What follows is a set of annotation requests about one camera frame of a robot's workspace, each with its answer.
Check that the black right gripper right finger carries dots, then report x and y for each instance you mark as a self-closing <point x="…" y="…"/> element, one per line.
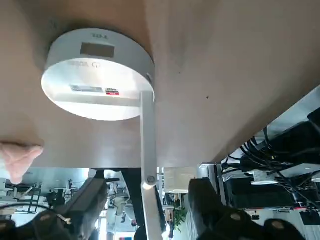
<point x="207" y="210"/>

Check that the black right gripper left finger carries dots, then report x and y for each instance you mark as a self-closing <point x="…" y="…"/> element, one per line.
<point x="85" y="207"/>

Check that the white foldable desk lamp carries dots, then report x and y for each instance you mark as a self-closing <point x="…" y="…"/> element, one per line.
<point x="100" y="75"/>

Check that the green potted plant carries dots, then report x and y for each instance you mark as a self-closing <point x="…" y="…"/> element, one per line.
<point x="180" y="217"/>

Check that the pink plush toy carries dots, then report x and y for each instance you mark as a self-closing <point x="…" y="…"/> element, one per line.
<point x="17" y="160"/>

